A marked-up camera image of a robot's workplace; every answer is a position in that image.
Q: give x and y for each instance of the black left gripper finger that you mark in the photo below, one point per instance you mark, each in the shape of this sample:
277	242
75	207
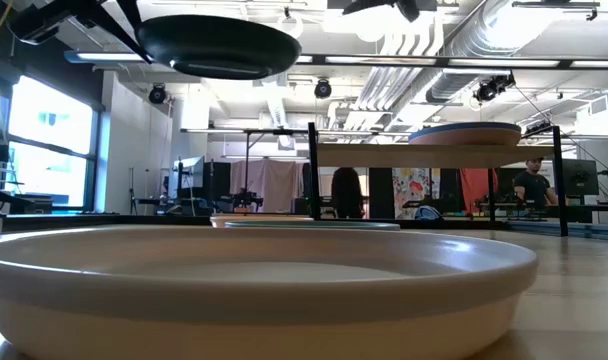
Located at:
124	37
131	10

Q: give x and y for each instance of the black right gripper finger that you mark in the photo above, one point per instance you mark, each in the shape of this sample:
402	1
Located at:
374	6

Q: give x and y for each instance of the dark green plate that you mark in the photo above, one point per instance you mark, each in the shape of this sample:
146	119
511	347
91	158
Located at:
219	45

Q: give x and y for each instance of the pink plate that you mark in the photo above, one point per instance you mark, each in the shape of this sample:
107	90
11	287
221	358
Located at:
464	138

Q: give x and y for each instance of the peach plate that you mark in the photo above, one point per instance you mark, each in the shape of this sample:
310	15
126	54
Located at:
244	220

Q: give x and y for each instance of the off-white plate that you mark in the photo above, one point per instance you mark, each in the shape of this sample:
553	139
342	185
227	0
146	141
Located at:
234	310

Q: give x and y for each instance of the background black robot arm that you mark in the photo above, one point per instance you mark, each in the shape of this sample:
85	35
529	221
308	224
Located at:
246	199

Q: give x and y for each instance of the overhead light bar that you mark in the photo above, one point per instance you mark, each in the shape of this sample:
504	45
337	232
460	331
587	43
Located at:
384	61

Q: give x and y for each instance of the round black ceiling spotlight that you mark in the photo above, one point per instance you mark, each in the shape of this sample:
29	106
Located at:
322	89
157	94

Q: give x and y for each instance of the large window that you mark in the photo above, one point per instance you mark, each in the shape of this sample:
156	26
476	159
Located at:
49	150

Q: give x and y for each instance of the computer monitor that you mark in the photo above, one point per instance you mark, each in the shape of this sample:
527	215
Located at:
579	177
189	175

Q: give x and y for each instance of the floral fabric panel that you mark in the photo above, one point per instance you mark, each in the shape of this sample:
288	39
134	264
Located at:
410	192

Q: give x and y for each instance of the person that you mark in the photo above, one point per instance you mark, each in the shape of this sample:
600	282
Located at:
534	187
346	192

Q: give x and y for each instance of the red cloth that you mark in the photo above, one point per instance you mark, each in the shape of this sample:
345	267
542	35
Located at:
476	187

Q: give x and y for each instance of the pale pink curtain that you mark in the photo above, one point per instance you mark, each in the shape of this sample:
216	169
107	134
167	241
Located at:
274	185

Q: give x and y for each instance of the silver ventilation duct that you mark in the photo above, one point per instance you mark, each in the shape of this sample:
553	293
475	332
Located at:
484	30

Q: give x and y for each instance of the black ceiling camera cluster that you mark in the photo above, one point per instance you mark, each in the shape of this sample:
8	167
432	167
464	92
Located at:
491	89

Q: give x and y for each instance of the wooden shelf with black frame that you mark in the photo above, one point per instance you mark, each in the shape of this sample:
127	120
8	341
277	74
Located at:
434	155

